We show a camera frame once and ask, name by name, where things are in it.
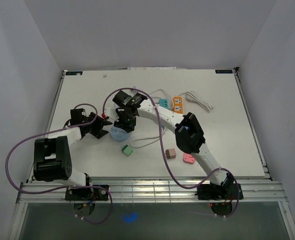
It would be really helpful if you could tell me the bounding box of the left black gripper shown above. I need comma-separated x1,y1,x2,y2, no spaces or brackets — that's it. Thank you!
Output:
82,111,112,139

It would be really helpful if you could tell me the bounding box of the round light blue power strip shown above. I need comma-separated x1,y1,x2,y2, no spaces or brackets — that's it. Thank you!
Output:
110,126,131,143

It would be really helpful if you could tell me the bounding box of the green charger plug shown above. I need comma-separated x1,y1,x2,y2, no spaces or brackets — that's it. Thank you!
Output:
121,144,134,157

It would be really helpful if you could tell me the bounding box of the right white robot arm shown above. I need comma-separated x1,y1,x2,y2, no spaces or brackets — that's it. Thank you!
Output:
112,88,234,199

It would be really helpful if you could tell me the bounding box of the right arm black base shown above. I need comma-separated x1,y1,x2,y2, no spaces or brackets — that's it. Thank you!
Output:
195,183,244,201

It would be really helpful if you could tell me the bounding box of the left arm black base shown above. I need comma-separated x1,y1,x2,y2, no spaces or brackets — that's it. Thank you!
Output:
64,184,110,201

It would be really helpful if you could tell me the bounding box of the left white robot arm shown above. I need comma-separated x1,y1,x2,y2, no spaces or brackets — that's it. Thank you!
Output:
33,108,113,200

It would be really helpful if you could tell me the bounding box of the brown charger plug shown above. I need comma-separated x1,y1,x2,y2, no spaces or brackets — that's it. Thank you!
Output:
165,148,177,160

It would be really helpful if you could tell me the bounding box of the pink flat plug adapter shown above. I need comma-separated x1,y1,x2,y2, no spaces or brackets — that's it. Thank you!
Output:
183,153,196,164

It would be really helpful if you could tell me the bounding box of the orange power strip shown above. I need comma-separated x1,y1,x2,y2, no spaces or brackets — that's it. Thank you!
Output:
173,96,184,114

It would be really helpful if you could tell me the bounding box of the white cord of orange strip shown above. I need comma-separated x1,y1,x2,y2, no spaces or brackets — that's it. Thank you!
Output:
179,90,214,112

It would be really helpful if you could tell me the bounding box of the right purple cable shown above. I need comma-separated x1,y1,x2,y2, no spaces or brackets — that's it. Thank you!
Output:
101,87,240,219

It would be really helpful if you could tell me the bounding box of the aluminium table frame rail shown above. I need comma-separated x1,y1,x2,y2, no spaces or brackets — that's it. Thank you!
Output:
16,67,288,205

